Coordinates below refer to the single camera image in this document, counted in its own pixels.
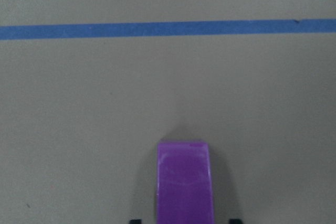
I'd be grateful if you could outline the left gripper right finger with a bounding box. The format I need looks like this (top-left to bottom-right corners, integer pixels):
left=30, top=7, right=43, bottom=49
left=228, top=219, right=241, bottom=224

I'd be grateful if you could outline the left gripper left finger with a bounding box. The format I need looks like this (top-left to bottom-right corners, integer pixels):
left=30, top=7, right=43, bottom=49
left=130, top=219, right=142, bottom=224

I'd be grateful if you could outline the purple trapezoid block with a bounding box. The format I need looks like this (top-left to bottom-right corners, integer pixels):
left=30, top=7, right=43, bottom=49
left=156, top=141, right=215, bottom=223

